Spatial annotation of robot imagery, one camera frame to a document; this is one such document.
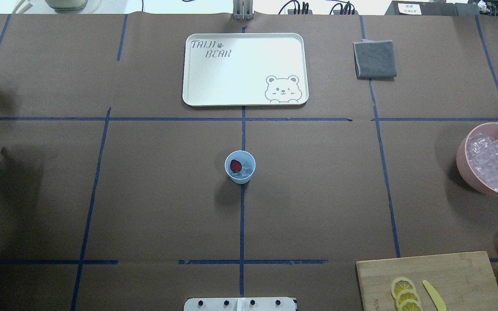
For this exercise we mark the yellow plastic knife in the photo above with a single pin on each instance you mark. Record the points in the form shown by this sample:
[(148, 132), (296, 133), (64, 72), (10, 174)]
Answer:
[(435, 297)]

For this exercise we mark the white bear tray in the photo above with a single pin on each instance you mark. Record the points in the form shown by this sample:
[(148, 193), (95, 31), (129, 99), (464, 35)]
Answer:
[(244, 69)]

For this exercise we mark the red strawberry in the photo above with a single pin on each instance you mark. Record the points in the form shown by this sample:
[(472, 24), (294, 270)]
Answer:
[(235, 166)]

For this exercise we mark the ice cubes pile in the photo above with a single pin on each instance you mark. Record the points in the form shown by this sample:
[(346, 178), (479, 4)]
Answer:
[(483, 158)]

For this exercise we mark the pink bowl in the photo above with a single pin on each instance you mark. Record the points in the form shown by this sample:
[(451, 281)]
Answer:
[(465, 166)]

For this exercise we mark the grey folded cloth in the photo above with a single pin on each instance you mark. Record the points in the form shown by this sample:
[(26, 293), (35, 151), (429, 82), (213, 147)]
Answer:
[(374, 59)]

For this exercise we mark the wooden cutting board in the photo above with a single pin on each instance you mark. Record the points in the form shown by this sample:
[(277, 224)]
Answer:
[(465, 281)]

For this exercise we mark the light blue plastic cup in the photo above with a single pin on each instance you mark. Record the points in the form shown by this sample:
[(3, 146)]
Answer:
[(245, 158)]

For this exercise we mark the lemon slice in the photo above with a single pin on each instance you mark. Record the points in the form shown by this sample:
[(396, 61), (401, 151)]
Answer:
[(410, 305), (400, 284), (407, 295)]

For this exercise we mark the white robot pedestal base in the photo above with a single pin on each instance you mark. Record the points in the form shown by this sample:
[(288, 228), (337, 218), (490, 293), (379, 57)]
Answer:
[(241, 304)]

